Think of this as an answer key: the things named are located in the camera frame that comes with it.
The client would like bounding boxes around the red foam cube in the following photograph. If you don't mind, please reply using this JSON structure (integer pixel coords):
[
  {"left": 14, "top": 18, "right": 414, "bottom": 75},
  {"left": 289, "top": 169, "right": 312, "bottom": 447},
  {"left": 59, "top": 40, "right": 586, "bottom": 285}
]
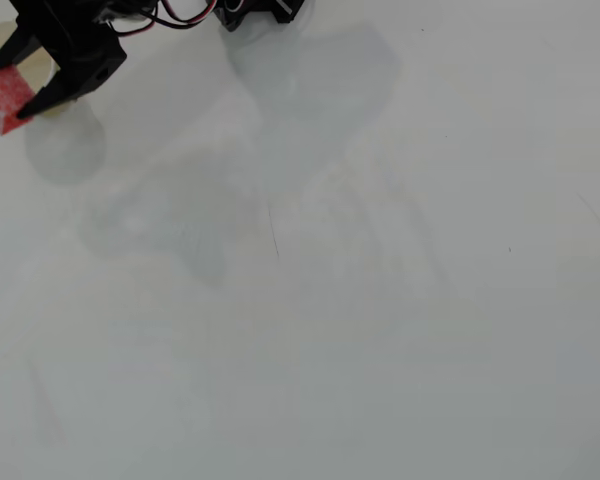
[{"left": 0, "top": 66, "right": 35, "bottom": 137}]

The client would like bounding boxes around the white paper cup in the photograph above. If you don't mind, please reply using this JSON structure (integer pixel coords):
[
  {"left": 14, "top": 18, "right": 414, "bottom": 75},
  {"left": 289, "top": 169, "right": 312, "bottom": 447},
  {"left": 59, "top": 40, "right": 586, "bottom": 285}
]
[{"left": 0, "top": 22, "right": 108, "bottom": 185}]

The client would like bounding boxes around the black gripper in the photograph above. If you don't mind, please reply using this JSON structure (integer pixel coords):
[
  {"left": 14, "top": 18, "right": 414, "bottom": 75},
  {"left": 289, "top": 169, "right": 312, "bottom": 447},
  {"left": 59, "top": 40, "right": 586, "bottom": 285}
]
[{"left": 0, "top": 0, "right": 129, "bottom": 122}]

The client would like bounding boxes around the red black white servo cable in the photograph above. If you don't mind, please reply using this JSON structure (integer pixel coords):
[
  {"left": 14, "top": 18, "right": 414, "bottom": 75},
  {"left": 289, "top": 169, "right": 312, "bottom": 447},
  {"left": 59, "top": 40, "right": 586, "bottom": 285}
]
[{"left": 93, "top": 0, "right": 222, "bottom": 38}]

